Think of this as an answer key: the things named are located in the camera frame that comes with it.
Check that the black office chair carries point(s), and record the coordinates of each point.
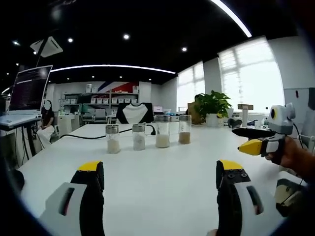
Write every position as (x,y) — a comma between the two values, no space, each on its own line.
(289,196)

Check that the tall seasoning bottle cream powder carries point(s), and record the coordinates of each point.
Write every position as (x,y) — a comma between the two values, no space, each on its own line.
(162,140)

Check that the tall seasoning bottle brown powder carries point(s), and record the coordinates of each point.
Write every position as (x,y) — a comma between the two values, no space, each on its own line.
(184,137)

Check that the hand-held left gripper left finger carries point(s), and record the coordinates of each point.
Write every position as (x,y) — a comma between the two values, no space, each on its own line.
(73,196)

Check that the ceiling air conditioner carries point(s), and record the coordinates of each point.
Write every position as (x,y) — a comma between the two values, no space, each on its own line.
(46,46)

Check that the small computer monitor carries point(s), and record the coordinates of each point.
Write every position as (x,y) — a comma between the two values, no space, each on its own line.
(158,109)

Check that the white side desk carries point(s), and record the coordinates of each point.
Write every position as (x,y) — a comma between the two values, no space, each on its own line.
(17,121)

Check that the storage shelf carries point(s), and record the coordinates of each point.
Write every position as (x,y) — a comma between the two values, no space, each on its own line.
(103,96)

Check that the cardboard box on white stand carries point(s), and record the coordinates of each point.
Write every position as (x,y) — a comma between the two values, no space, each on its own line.
(245,110)

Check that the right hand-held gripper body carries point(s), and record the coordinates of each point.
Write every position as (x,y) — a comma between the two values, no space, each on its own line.
(281,120)

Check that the green potted plant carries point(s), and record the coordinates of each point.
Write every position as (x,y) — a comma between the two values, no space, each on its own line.
(216,103)

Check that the person's right hand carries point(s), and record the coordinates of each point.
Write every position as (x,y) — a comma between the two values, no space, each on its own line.
(294,155)

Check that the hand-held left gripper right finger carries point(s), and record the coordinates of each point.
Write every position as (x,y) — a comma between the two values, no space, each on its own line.
(236,191)

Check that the chair with black-white jacket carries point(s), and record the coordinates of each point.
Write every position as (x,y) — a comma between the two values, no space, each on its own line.
(135,113)

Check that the row of white storage boxes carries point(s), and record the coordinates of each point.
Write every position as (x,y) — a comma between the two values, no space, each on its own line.
(113,100)

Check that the short seasoning bottle white powder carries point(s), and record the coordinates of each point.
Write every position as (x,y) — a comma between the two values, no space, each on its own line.
(139,141)

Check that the brown paper bag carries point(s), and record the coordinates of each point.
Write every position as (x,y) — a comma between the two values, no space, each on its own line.
(192,111)

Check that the person's left hand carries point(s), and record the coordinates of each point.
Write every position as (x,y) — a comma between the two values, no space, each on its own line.
(213,232)

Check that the open laptop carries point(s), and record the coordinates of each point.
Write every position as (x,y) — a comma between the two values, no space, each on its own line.
(30,88)

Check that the short seasoning bottle beige powder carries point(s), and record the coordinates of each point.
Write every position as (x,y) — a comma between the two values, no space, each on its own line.
(113,145)

